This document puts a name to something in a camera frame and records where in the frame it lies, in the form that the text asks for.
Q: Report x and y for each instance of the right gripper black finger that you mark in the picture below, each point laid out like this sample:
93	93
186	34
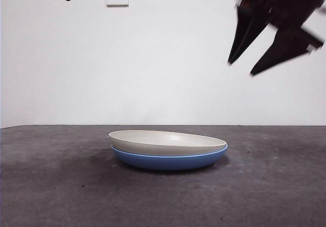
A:
285	48
244	38

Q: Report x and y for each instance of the white round plate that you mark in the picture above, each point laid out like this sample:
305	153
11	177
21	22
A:
163	148

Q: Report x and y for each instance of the blue round plate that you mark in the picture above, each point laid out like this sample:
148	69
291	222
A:
165	163

